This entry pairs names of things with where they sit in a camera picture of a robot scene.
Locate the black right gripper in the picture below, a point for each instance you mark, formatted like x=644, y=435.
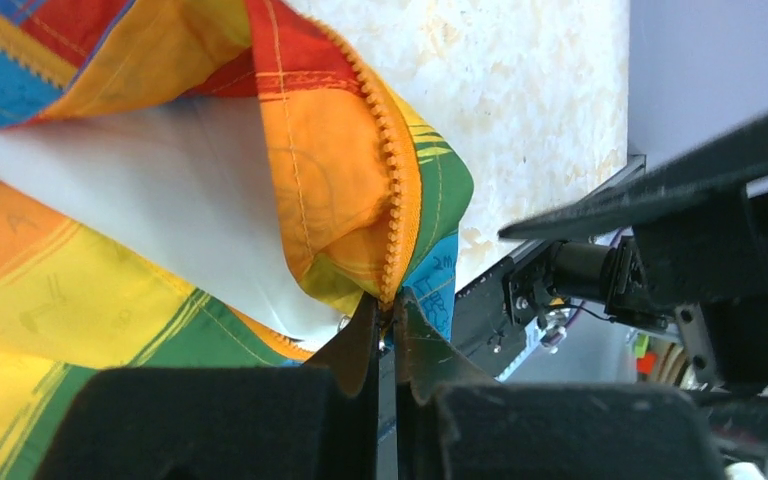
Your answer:
x=701, y=252

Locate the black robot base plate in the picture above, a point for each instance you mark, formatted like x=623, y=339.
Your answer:
x=493, y=331

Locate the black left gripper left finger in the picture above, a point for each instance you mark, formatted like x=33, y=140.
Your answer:
x=315, y=421

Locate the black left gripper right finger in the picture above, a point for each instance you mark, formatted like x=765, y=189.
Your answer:
x=457, y=422

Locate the rainbow striped zip jacket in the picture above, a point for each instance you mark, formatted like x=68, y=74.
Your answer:
x=199, y=184

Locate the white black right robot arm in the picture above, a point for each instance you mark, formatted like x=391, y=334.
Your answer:
x=585, y=268

